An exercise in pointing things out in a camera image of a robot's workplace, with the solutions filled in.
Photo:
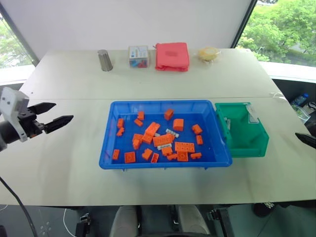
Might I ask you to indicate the orange box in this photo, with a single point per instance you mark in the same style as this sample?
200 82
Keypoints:
178 124

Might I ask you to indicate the white clip at table edge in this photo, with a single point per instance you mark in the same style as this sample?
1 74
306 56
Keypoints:
276 95

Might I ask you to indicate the small orange block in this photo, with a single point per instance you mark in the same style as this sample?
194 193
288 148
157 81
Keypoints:
120 132
141 115
172 156
146 154
199 139
195 155
136 145
116 154
138 122
120 123
154 158

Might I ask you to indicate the yellow item in clear bag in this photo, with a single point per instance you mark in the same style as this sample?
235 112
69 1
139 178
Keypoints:
208 54

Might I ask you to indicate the grey metal cup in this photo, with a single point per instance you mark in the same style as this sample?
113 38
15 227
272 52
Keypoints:
105 60

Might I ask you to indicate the orange plastic toy brick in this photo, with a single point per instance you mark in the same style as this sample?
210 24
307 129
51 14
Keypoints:
162 140
184 146

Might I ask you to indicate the water bottle with blue cap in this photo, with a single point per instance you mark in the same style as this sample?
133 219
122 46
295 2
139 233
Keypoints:
300 99

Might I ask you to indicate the green plastic bin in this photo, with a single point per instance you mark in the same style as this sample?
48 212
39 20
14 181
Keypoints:
247 148

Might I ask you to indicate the grey rounded shape under table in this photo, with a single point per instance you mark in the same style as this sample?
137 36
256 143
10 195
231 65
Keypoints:
126 222
193 219

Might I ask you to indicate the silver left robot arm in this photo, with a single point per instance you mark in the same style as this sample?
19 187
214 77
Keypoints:
7 133

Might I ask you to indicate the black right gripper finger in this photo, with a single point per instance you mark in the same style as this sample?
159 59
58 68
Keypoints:
308 139

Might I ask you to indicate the blue plastic tray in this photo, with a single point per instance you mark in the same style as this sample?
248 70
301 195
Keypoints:
106 158

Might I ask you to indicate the dark window frame bar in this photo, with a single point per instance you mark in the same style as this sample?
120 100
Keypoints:
243 24
19 37

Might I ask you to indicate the black shoe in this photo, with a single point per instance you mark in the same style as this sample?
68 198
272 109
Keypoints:
264 208

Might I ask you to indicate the red fabric pouch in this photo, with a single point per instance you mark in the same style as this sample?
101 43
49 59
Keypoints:
172 56

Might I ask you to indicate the clear box of cards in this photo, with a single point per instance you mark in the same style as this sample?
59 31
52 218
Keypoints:
139 56

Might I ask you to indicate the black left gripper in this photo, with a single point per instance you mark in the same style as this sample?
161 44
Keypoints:
29 122

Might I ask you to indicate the black table leg bracket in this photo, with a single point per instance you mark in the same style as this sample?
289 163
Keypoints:
222 219
82 225

